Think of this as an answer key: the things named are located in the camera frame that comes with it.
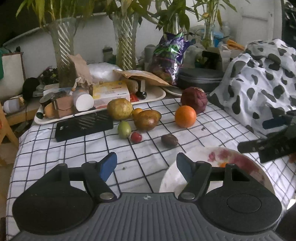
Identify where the left glass vase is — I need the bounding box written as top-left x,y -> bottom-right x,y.
46,17 -> 76,87

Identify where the yellow-green round pear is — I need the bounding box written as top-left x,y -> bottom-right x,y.
107,98 -> 133,121

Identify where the green jujube fruit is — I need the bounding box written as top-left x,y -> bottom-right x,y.
117,121 -> 132,138

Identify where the brown paper envelope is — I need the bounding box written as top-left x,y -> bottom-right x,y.
113,70 -> 170,86

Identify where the person's right hand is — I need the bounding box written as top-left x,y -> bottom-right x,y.
288,153 -> 296,163

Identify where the dark grey zip case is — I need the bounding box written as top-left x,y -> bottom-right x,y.
177,68 -> 224,93

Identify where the right glass bottle vase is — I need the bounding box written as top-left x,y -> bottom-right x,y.
202,21 -> 214,49

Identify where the white serving tray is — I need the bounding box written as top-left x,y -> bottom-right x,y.
34,86 -> 166,125

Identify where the black flat device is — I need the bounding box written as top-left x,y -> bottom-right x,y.
55,110 -> 113,142

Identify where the brown-green mango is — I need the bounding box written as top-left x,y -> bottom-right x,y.
133,109 -> 162,132

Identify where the large orange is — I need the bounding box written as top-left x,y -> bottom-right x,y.
175,105 -> 197,128

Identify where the white floral plate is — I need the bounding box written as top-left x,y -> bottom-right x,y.
158,146 -> 276,197

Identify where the white round jar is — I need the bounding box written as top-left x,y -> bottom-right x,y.
72,90 -> 94,111

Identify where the yellow white box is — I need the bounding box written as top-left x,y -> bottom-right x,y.
92,80 -> 130,108

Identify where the middle glass vase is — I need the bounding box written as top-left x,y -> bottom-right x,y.
112,13 -> 139,70

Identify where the purple snack bag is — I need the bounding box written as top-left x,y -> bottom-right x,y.
149,32 -> 192,86

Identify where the red cherry tomato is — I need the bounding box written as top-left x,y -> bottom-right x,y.
130,132 -> 142,144

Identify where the dark passion fruit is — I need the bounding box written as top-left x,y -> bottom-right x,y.
161,133 -> 179,148

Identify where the small orange tangerine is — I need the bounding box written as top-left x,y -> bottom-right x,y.
219,162 -> 228,168

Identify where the checkered white tablecloth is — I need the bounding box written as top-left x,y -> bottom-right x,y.
5,97 -> 296,240

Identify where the wooden chair frame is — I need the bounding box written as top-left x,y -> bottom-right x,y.
0,105 -> 19,166

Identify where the brown leather pouch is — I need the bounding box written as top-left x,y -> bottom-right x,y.
53,96 -> 74,118

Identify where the cow print cloth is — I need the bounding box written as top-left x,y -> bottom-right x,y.
208,39 -> 295,137

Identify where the crumpled brown paper bag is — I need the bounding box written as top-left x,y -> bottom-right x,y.
68,54 -> 93,89

